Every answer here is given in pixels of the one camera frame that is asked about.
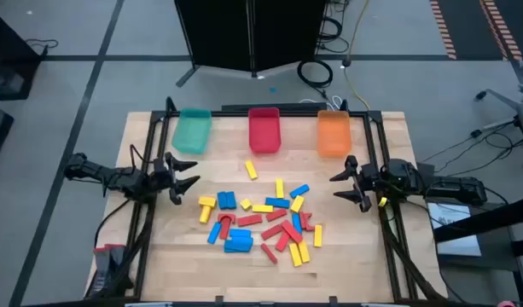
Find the black cabinet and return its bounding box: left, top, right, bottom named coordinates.
left=0, top=8, right=44, bottom=102

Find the black cable bundle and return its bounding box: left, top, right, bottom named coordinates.
left=317, top=0, right=351, bottom=55

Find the red plastic bin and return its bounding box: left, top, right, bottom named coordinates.
left=247, top=107, right=282, bottom=155

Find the white cable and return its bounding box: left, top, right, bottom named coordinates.
left=298, top=95, right=344, bottom=112

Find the black aluminium table frame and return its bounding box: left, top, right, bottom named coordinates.
left=84, top=96, right=448, bottom=304

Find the black beam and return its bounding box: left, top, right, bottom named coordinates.
left=433, top=194, right=523, bottom=245

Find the wide blue wooden block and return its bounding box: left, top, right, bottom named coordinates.
left=224, top=236, right=255, bottom=254

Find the black flat bar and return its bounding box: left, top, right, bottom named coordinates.
left=221, top=102, right=328, bottom=113

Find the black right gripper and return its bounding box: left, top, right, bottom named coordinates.
left=328, top=155, right=385, bottom=213

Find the white sheet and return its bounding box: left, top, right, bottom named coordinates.
left=426, top=201, right=483, bottom=258

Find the black partition panel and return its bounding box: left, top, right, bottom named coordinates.
left=173, top=0, right=329, bottom=89

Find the coiled black cable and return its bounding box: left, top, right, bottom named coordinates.
left=296, top=59, right=334, bottom=89

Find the thin black floor cable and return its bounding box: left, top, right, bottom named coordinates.
left=24, top=38, right=60, bottom=57

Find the teal plastic bin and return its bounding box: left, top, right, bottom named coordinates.
left=171, top=107, right=213, bottom=155

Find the yellow floor cable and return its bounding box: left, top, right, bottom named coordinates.
left=343, top=0, right=372, bottom=111

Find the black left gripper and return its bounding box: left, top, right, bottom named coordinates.
left=153, top=152, right=201, bottom=206

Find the black power box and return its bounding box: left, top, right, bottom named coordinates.
left=415, top=161, right=437, bottom=177

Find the orange plastic bin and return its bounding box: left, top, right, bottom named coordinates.
left=316, top=109, right=353, bottom=159

